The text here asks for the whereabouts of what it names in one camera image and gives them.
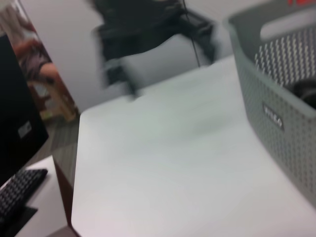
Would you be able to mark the seated background person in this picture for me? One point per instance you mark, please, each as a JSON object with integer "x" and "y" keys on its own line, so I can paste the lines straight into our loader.
{"x": 32, "y": 54}

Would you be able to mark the grey perforated storage basket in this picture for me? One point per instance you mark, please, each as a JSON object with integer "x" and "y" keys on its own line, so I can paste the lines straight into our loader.
{"x": 271, "y": 86}

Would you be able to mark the small dark clay cup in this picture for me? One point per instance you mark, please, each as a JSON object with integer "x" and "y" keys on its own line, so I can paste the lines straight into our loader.
{"x": 306, "y": 93}

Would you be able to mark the black computer keyboard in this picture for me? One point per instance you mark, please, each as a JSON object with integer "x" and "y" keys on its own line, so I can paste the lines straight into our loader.
{"x": 19, "y": 190}

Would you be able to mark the black flat desk item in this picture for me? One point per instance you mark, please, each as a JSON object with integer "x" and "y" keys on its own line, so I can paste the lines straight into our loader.
{"x": 17, "y": 222}

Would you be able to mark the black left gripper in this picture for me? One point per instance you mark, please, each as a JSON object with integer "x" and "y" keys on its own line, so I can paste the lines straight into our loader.
{"x": 138, "y": 27}

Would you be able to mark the black flat panel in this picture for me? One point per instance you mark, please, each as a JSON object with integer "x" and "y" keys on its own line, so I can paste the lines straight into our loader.
{"x": 17, "y": 111}

